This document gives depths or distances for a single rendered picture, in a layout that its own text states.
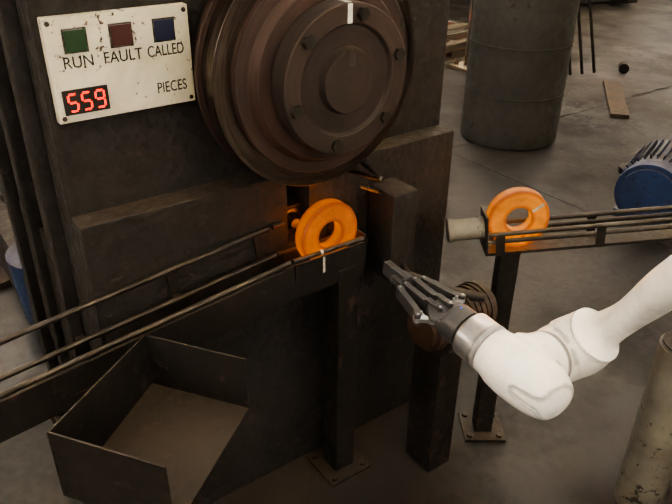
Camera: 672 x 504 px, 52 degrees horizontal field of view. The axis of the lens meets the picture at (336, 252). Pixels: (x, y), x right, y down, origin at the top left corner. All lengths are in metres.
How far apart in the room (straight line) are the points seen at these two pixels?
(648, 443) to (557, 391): 0.75
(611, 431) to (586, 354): 1.03
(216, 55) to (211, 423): 0.64
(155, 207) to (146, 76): 0.25
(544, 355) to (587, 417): 1.11
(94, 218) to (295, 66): 0.48
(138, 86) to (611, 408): 1.69
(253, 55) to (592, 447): 1.50
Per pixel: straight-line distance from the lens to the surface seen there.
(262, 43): 1.25
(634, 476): 1.97
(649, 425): 1.86
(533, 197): 1.74
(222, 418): 1.27
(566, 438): 2.20
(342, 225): 1.56
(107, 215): 1.40
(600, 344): 1.26
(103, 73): 1.32
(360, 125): 1.37
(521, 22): 4.00
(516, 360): 1.18
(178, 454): 1.24
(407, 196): 1.62
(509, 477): 2.05
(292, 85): 1.24
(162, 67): 1.36
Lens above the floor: 1.47
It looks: 30 degrees down
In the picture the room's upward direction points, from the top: 1 degrees clockwise
